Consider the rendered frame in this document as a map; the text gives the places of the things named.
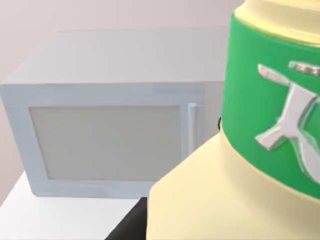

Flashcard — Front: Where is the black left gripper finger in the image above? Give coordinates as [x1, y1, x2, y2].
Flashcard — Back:
[103, 196, 148, 240]

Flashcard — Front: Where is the cream bottle with green label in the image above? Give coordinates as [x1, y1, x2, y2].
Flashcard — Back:
[145, 0, 320, 240]

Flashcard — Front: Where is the pale microwave oven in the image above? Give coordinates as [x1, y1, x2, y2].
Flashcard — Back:
[0, 25, 232, 199]

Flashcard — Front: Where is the pale microwave door handle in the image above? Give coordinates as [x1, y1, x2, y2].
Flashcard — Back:
[186, 102, 198, 154]

